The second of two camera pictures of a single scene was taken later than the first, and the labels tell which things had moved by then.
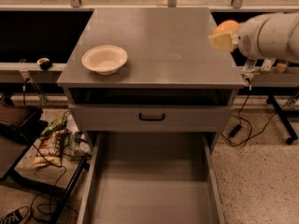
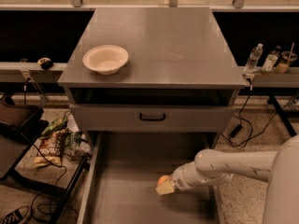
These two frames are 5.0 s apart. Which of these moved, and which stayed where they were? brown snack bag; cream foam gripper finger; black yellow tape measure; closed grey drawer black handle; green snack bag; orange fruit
Moved: orange fruit; cream foam gripper finger
Stayed: black yellow tape measure; brown snack bag; closed grey drawer black handle; green snack bag
